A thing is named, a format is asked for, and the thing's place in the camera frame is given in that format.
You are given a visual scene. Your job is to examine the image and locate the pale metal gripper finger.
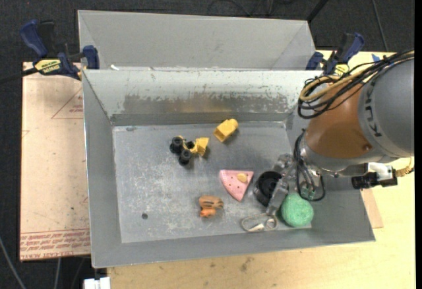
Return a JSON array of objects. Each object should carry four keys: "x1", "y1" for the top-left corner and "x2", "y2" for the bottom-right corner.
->
[
  {"x1": 266, "y1": 181, "x2": 284, "y2": 216},
  {"x1": 276, "y1": 180, "x2": 292, "y2": 208}
]

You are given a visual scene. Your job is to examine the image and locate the black round spool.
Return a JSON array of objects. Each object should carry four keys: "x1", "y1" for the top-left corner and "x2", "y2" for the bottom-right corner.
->
[{"x1": 253, "y1": 170, "x2": 284, "y2": 208}]

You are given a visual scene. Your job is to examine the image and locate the green round sponge ball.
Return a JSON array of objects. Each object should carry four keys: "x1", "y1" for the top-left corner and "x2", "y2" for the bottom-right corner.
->
[{"x1": 280, "y1": 192, "x2": 315, "y2": 228}]

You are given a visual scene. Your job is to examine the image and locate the silver metal carabiner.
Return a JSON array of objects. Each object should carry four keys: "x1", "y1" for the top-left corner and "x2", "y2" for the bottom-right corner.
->
[{"x1": 240, "y1": 213, "x2": 280, "y2": 233}]

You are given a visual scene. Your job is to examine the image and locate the pink toy cheese wedge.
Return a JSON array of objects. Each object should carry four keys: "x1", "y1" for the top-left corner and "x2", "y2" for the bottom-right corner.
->
[{"x1": 218, "y1": 169, "x2": 255, "y2": 203}]

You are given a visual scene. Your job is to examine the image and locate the orange striped toy tiger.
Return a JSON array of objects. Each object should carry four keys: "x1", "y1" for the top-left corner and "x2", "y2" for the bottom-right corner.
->
[{"x1": 198, "y1": 195, "x2": 225, "y2": 218}]

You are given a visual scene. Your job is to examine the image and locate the yellow toy block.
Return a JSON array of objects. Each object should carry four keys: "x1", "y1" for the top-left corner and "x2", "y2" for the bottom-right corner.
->
[{"x1": 213, "y1": 118, "x2": 239, "y2": 143}]

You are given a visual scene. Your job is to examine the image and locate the yellow toy truck, black wheels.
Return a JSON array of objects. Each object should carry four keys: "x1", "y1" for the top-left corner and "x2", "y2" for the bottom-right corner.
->
[{"x1": 169, "y1": 135, "x2": 210, "y2": 166}]

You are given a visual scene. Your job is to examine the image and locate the grey metal bin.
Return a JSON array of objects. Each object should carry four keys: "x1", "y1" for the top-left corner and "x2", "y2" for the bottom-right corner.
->
[{"x1": 77, "y1": 9, "x2": 377, "y2": 269}]

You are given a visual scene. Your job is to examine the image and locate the black cylinder on white bracket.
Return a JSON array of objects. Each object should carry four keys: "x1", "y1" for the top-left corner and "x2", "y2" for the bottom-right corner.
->
[{"x1": 351, "y1": 162, "x2": 398, "y2": 189}]

